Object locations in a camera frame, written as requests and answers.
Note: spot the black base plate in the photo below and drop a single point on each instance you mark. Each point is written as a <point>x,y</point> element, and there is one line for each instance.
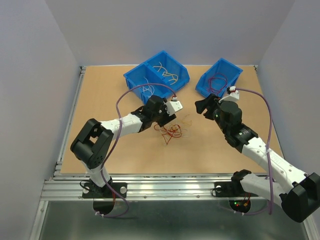
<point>227,189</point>
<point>92,191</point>

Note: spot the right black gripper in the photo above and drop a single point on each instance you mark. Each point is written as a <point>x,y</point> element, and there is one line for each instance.
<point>211,102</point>

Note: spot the right aluminium side rail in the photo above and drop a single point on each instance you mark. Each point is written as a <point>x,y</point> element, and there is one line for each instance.
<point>308,223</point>

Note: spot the small blue bin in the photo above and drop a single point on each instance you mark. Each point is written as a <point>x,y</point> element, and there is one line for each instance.
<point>222,75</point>

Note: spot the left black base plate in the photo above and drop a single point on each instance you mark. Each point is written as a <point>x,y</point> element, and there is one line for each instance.
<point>92,191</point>

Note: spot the aluminium side rail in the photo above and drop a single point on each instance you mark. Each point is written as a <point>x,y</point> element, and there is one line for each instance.
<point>308,223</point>
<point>37,226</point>

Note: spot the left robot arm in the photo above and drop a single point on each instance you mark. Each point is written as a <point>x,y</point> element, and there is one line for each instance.
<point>91,145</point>

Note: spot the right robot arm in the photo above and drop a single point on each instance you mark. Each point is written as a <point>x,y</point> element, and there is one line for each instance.
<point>295,191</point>

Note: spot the aluminium mounting rail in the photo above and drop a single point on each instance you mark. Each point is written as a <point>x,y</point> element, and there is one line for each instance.
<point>148,187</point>

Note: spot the large divided blue bin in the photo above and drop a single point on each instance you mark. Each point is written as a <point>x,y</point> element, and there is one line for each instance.
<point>161,69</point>

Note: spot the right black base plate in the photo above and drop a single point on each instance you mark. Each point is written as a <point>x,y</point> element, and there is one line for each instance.
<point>227,189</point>

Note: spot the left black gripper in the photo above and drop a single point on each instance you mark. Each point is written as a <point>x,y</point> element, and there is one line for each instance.
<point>168,118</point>

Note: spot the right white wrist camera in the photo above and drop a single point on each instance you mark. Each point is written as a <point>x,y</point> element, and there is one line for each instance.
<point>232,95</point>

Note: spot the left aluminium side rail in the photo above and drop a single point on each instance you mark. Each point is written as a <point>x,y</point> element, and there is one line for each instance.
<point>37,226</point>

